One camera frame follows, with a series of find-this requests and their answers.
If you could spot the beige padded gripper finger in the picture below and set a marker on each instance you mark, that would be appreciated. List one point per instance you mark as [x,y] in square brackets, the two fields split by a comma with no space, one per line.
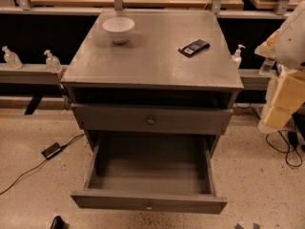
[267,48]
[285,95]

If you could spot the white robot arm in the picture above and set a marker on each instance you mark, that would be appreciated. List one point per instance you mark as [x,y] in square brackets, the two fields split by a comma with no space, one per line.
[290,43]

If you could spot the grey drawer cabinet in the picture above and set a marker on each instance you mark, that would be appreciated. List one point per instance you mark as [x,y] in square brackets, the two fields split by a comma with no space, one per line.
[148,70]

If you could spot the grey middle drawer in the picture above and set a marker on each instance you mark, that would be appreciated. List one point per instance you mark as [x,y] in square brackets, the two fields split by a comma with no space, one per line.
[153,119]

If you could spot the grey open bottom drawer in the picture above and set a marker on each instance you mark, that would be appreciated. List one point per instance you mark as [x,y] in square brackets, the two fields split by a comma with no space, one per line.
[150,172]

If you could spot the clear plastic water bottle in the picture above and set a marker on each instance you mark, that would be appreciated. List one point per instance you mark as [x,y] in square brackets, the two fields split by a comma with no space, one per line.
[266,66]

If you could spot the clear pump bottle right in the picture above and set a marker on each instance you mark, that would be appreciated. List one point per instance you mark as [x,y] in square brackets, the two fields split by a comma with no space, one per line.
[237,55]

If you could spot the clear pump bottle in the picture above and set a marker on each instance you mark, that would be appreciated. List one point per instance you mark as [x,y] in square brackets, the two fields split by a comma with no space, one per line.
[12,58]
[52,62]
[237,55]

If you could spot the white ceramic bowl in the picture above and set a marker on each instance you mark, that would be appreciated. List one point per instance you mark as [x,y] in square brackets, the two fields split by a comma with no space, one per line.
[119,29]

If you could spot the black power adapter brick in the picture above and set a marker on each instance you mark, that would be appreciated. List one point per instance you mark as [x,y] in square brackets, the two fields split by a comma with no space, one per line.
[52,151]

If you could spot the clear pump bottle far left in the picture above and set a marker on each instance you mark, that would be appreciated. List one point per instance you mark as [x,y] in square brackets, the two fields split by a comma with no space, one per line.
[12,58]

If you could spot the black object floor bottom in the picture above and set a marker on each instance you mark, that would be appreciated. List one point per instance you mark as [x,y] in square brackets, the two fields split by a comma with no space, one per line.
[57,223]

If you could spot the grey metal rail shelf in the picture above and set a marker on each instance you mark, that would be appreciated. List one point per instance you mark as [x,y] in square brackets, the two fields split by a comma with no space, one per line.
[28,74]

